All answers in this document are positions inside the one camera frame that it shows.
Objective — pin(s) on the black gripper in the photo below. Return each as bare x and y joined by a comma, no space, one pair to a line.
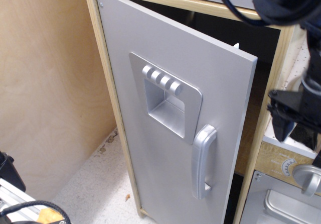
301,107

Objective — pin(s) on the silver fridge door handle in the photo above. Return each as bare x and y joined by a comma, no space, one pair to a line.
200,148

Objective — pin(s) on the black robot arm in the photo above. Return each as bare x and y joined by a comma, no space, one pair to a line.
305,13

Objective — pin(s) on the black torn stove burner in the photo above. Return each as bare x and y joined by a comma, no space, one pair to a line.
306,136

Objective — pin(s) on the silver oven knob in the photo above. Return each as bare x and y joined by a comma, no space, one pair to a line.
308,178

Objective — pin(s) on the white speckled kitchen counter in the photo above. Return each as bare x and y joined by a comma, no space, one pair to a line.
296,68

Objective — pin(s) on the silver oven door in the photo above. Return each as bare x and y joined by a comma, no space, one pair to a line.
254,211

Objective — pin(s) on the silver ice dispenser panel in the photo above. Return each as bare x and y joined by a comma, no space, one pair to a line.
167,99

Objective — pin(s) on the black box device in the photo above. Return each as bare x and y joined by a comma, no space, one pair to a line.
9,172

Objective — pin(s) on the wooden toy kitchen frame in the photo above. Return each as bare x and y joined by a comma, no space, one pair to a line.
274,48

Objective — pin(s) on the silver oven door handle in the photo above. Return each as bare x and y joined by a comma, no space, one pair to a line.
290,210

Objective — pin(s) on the aluminium rail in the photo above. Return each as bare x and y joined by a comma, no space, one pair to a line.
10,195

